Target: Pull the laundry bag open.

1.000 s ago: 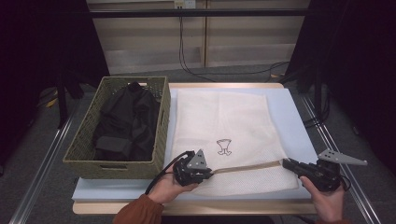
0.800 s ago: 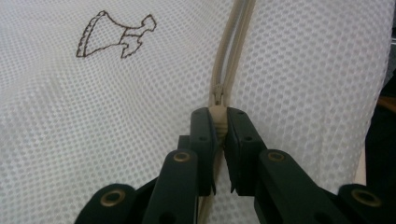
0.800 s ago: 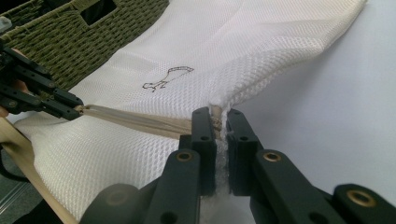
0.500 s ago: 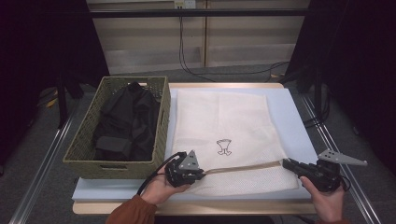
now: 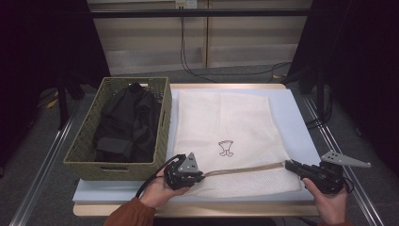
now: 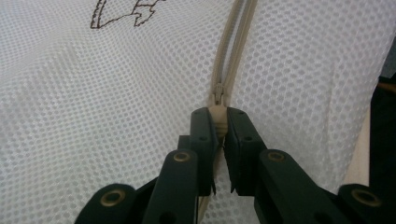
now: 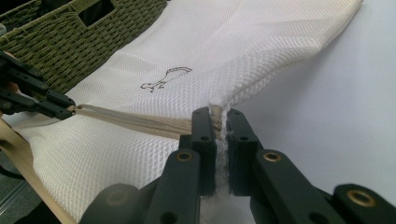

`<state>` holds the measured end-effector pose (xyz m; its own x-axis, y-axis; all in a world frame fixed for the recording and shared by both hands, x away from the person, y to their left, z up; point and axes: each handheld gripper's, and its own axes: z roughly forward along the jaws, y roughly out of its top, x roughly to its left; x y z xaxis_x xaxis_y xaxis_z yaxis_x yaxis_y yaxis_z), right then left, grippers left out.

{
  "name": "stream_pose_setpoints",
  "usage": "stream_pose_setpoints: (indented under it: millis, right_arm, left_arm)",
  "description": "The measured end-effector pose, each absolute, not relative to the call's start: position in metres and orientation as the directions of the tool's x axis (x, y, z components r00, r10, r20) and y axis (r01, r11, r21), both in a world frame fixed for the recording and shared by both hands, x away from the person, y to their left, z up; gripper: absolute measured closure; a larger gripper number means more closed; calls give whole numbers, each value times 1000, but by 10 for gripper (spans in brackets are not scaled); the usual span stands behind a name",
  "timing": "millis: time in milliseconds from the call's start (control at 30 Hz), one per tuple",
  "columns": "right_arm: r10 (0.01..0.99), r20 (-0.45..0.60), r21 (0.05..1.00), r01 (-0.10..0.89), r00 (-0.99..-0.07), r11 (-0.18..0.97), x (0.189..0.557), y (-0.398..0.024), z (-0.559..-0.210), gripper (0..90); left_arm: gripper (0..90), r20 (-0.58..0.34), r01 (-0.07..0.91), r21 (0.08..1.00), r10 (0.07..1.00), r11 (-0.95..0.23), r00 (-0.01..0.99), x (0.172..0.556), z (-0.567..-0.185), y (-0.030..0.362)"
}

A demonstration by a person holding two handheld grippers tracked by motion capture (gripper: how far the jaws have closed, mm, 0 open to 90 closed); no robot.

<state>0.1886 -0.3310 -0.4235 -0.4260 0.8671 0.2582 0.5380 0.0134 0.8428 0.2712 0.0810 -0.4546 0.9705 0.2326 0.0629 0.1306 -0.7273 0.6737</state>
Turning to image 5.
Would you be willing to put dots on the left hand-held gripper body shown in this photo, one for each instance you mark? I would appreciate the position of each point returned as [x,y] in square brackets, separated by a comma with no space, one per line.
[180,172]

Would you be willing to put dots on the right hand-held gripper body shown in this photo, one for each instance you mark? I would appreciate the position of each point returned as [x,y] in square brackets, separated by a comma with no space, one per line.
[329,179]

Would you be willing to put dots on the cream mesh laundry bag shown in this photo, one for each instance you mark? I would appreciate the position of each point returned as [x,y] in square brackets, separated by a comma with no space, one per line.
[226,119]

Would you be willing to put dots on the black jacket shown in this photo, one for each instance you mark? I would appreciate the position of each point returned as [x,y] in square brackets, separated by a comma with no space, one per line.
[128,122]

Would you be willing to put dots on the green woven basket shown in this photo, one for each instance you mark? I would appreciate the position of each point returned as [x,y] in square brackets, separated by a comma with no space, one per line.
[84,141]

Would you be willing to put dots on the person's right hand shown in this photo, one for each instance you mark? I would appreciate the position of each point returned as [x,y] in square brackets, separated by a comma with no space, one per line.
[331,207]

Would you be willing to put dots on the person's left hand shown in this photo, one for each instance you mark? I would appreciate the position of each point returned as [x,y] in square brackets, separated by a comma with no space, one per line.
[156,193]

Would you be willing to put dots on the white foam board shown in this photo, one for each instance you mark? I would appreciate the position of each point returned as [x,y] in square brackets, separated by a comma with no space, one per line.
[295,119]

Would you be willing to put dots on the black metal stand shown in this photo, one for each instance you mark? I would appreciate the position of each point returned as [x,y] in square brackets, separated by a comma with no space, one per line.
[320,94]
[62,106]

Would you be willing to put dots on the yellow floor object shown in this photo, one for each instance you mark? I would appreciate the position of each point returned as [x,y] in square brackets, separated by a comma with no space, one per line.
[51,103]

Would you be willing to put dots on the black horizontal bar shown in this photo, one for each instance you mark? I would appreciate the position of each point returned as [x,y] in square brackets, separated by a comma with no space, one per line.
[235,12]

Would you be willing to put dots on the metal floor rail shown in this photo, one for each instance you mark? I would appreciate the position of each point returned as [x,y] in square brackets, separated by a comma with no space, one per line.
[40,175]
[365,204]

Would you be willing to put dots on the white wall socket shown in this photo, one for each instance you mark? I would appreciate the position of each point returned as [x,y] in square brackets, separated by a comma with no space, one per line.
[185,3]

